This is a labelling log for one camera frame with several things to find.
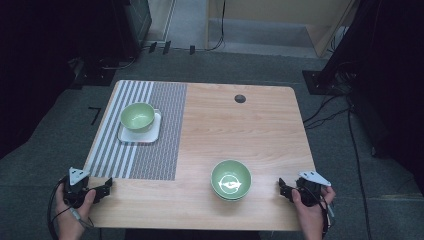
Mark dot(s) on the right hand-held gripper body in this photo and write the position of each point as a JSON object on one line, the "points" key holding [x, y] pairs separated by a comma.
{"points": [[310, 193]]}

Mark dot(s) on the grey striped woven placemat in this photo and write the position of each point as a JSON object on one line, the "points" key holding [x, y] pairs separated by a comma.
{"points": [[160, 156]]}

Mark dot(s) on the small black floor block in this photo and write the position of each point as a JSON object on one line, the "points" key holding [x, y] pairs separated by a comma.
{"points": [[192, 50], [166, 47], [152, 47]]}

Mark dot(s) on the light wooden shelf unit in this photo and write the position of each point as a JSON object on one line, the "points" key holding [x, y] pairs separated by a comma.
{"points": [[320, 30]]}

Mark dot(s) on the black stand base plate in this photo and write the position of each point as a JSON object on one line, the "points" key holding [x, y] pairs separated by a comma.
{"points": [[316, 83], [95, 76]]}

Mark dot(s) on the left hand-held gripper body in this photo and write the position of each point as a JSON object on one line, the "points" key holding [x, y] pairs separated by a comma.
{"points": [[77, 190]]}

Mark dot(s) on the person's right hand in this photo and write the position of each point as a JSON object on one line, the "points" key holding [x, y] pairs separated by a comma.
{"points": [[311, 216]]}

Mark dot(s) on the green ceramic bowl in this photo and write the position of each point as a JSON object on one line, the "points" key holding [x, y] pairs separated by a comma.
{"points": [[230, 199], [230, 180], [137, 116]]}

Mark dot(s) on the person's left hand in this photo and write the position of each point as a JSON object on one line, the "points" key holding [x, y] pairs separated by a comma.
{"points": [[71, 220]]}

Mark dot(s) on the round grey table grommet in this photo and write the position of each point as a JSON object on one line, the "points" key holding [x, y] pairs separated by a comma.
{"points": [[240, 98]]}

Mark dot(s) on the white square plate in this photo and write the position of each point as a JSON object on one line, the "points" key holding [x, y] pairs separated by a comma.
{"points": [[146, 136]]}

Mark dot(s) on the dark cabinet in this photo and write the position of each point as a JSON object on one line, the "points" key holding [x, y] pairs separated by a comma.
{"points": [[133, 26]]}

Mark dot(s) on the dark curtain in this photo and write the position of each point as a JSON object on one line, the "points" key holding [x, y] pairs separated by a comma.
{"points": [[40, 66], [393, 83]]}

